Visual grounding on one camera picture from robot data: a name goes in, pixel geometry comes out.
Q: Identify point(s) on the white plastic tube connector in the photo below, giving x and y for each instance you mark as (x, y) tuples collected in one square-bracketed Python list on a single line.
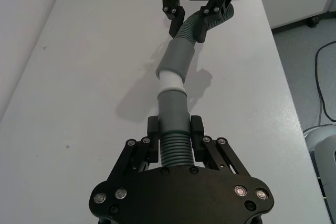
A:
[(170, 81)]

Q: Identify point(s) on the black caster wheel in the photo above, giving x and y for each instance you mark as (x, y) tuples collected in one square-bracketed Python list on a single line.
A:
[(314, 21)]

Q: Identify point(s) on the grey rounded machine base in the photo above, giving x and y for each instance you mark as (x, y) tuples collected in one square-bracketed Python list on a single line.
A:
[(323, 150)]

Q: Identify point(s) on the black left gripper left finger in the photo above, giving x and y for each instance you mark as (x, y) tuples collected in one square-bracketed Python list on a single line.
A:
[(153, 129)]

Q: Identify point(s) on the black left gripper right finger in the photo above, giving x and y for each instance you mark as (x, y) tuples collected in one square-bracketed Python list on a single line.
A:
[(197, 129)]

